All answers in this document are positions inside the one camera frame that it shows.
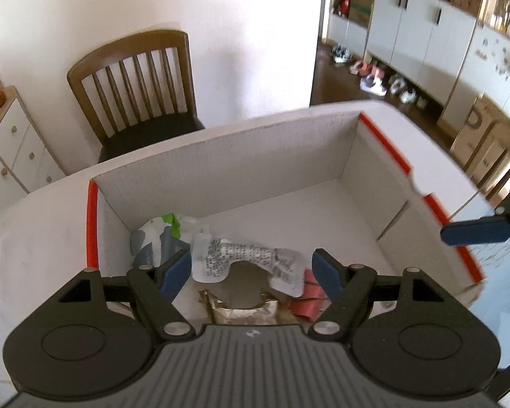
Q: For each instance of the cardboard storage boxes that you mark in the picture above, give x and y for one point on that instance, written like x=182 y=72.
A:
x=360 y=2

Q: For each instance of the white wall cabinet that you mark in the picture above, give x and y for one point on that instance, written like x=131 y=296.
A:
x=433 y=38

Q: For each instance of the red cardboard box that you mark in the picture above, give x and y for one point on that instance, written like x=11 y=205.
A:
x=280 y=170

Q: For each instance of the row of shoes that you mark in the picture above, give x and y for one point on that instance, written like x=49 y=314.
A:
x=374 y=78

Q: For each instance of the wooden chair with black seat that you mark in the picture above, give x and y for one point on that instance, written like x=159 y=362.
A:
x=140 y=89

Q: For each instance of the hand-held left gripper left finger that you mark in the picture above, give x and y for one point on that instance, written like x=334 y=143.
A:
x=176 y=274

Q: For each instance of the white drawer cabinet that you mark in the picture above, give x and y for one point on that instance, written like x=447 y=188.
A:
x=15 y=153

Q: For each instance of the pink packet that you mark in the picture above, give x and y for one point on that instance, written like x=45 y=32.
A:
x=308 y=301

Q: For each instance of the white noodle bag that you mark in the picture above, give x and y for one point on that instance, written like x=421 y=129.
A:
x=157 y=240

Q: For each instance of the brown snack packet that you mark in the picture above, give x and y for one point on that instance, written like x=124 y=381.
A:
x=242 y=310

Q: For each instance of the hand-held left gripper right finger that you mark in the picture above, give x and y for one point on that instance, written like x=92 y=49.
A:
x=327 y=274

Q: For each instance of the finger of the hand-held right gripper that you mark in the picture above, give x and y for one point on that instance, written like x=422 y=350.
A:
x=476 y=231

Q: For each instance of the clear printed plastic packet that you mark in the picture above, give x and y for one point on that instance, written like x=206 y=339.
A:
x=242 y=259

